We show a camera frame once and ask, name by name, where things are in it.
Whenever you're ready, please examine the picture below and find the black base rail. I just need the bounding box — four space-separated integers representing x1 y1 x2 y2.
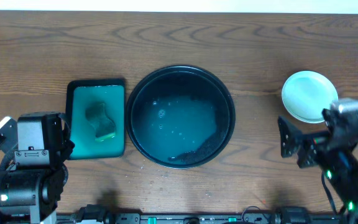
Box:
55 205 347 224

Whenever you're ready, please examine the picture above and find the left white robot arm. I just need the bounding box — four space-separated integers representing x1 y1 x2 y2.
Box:
0 111 75 223

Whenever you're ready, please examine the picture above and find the rectangular green water tray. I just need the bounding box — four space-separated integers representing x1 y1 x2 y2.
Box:
66 78 125 160

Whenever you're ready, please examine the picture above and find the green scrubbing sponge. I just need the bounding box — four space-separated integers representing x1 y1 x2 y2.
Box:
85 103 116 142

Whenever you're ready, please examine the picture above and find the round black serving tray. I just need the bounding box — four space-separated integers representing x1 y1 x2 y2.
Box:
126 65 236 169

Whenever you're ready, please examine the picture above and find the mint green plate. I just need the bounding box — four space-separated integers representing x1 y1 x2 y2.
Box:
281 71 338 124

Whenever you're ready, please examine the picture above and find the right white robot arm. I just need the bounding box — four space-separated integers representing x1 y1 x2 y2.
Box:
278 109 358 223

